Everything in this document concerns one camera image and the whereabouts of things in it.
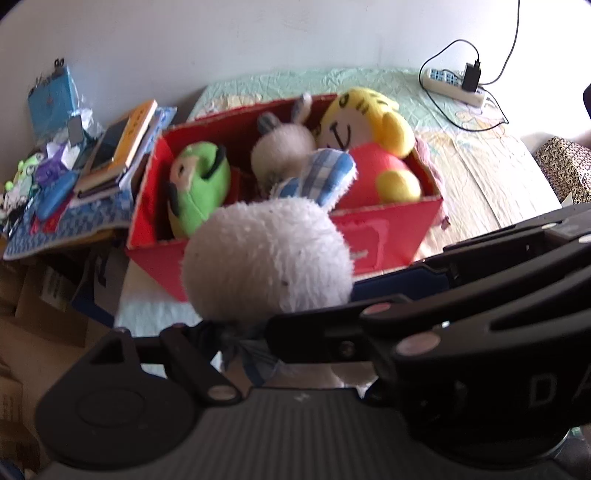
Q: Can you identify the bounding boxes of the blue glasses case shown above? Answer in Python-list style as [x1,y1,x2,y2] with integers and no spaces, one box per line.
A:
[36,170,78,220]

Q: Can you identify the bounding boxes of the white power strip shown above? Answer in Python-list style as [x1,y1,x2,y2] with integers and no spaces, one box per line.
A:
[425,67,486,108]

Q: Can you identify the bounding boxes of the power strip cord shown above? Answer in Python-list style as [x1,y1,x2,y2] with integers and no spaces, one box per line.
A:
[479,0,522,88]

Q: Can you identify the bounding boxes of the stack of books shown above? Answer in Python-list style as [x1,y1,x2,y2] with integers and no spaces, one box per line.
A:
[74,108,167,199]

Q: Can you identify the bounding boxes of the yellow tiger plush toy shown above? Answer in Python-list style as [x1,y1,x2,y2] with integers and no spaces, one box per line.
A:
[316,88,423,208]

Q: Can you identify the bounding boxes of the red cardboard box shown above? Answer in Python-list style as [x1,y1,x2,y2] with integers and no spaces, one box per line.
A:
[126,93,445,302]

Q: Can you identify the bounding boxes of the purple packet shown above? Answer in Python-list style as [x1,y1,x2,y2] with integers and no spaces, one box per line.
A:
[37,154,70,185]

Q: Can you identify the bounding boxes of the green plush toy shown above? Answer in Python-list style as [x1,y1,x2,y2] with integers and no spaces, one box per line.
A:
[167,142,232,238]

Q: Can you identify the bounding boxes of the white plush blue checkered ears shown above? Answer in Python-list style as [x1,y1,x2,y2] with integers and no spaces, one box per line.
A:
[180,148,358,388]

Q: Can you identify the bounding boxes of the black charger cable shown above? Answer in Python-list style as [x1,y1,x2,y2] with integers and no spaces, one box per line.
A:
[419,39,511,132]

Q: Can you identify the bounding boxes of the black charger adapter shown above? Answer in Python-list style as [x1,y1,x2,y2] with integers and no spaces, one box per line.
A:
[462,60,483,93]

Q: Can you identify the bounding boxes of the brown cardboard box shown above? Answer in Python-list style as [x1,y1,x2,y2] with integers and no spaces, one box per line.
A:
[14,240,116,347]

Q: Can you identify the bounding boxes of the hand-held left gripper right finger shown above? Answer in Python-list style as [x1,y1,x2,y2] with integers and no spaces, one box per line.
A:
[270,325,393,400]

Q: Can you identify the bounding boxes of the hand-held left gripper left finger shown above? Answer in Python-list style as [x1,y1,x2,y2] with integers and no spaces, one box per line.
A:
[95,320,243,403]

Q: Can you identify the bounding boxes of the yellow book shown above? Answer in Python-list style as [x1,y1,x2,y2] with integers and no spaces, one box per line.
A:
[88,99,158,174]

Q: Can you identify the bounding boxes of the small green toy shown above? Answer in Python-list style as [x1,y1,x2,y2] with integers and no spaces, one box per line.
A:
[4,154,47,195]

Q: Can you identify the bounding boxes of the blue patterned cloth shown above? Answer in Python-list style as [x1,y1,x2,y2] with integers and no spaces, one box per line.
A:
[4,106,178,260]

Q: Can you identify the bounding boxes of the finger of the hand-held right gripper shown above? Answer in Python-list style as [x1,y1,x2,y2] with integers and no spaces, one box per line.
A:
[352,205,591,303]
[270,258,591,365]

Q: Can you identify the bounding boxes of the white bunny plush toy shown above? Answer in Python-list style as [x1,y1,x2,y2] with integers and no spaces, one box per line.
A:
[250,92,324,195]

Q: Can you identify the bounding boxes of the patterned cushion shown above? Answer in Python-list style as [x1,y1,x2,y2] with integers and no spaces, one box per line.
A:
[533,136,591,205]

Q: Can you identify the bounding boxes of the pink plush toy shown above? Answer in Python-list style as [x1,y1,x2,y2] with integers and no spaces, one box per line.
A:
[416,136,451,230]

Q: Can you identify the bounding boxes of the blue plastic packet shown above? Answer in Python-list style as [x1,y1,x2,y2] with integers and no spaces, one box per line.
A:
[27,65,78,139]

